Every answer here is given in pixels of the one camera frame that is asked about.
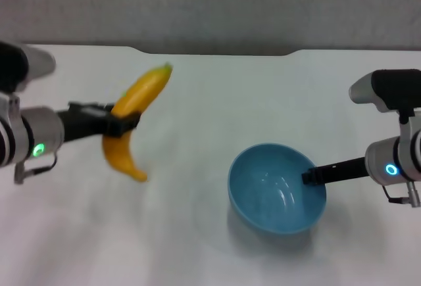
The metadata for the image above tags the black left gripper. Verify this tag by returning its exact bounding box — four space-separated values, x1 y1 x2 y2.
55 101 141 144

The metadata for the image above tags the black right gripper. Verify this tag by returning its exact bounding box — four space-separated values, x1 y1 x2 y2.
301 156 370 186

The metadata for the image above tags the yellow banana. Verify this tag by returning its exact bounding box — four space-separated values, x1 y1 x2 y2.
102 62 174 183

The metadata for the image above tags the blue bowl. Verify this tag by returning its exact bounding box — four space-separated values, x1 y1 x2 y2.
227 143 328 235

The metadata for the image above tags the right arm connector cable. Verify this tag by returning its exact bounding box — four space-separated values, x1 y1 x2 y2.
381 180 421 208

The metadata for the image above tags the arm connector cable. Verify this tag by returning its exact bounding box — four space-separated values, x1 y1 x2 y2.
381 180 421 208
13 155 59 185

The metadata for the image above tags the left arm connector cable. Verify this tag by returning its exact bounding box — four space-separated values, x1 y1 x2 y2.
13 155 59 185

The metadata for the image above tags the left wrist camera housing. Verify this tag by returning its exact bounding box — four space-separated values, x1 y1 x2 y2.
0 41 57 93

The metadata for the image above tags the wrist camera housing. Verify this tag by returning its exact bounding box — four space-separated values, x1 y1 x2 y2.
349 68 421 114
0 41 57 93

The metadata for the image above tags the right wrist camera housing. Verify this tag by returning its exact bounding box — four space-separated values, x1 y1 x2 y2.
349 68 421 114

